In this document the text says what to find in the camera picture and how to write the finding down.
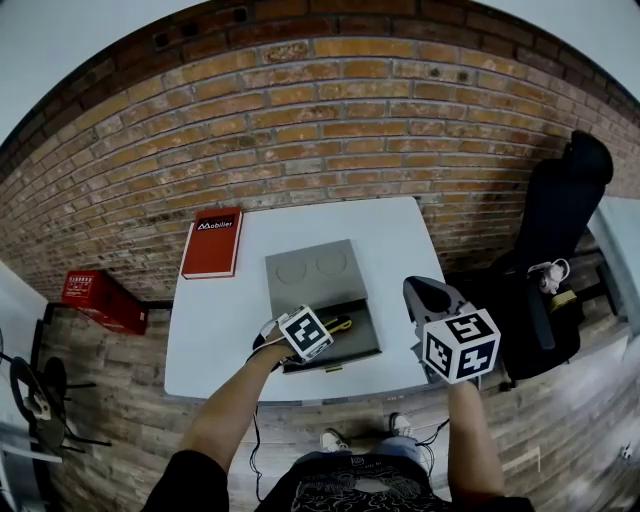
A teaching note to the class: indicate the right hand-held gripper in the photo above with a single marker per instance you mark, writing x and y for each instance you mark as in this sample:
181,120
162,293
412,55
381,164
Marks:
460,346

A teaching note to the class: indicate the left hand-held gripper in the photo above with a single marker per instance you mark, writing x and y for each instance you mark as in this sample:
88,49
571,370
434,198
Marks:
306,334

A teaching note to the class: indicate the yellow black utility knife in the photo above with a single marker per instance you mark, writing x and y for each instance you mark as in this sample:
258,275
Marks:
341,324

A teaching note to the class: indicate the grey box with hinged lid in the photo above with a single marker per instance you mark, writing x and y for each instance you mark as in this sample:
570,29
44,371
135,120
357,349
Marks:
320,280

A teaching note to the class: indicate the person's left forearm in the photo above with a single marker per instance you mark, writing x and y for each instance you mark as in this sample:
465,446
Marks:
232,405

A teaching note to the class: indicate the person's right forearm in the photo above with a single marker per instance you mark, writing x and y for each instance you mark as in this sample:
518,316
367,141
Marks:
472,435

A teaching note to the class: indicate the person's right white shoe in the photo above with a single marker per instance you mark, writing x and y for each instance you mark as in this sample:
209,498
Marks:
401,424

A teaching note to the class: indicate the person's white shoe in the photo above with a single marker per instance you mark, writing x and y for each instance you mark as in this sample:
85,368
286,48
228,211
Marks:
332,441
401,424

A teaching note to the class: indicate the person's left white shoe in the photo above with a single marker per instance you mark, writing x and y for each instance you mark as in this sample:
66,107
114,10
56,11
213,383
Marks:
332,441

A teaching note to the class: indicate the yellow tape roll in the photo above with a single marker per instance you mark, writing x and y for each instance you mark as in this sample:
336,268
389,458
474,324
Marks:
564,301

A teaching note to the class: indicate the person's blue jeans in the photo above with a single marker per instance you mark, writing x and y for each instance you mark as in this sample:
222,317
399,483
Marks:
397,446

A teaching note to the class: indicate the red hardcover book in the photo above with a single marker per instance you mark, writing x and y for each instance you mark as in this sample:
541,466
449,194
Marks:
211,245

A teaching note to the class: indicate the black office chair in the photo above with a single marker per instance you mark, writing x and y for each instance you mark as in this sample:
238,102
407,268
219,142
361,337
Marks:
555,225

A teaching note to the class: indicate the person's black printed shirt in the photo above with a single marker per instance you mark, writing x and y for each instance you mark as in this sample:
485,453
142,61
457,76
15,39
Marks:
350,485

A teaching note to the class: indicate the white side table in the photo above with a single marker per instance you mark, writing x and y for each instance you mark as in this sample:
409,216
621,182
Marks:
617,250

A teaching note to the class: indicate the red cardboard carton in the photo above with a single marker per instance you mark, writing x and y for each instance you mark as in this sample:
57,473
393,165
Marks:
105,302

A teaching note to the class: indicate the black round metal stand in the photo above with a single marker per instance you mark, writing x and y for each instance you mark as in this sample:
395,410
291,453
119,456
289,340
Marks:
42,400

